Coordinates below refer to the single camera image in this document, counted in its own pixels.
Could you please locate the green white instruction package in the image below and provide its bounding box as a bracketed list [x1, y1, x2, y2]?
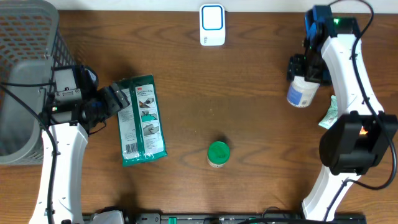
[118, 75, 167, 167]

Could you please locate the white plastic bottle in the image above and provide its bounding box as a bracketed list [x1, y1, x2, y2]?
[287, 76, 320, 108]

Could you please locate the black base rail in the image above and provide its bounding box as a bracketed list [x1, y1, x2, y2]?
[83, 211, 367, 224]

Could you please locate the left black cable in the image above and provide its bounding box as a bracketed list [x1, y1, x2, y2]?
[0, 80, 60, 224]

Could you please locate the orange white small packet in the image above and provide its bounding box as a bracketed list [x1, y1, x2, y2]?
[359, 126, 368, 135]

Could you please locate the grey plastic mesh basket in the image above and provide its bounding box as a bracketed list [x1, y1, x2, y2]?
[1, 1, 75, 165]

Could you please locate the teal wet wipes pack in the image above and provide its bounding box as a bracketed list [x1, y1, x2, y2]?
[318, 95, 338, 129]

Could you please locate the green lid small jar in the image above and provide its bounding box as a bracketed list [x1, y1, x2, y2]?
[207, 141, 231, 168]

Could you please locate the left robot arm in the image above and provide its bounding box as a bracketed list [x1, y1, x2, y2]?
[29, 83, 129, 223]

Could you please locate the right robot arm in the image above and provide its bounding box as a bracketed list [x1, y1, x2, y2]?
[287, 16, 397, 222]

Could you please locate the white barcode scanner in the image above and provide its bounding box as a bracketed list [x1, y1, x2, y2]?
[199, 4, 226, 46]

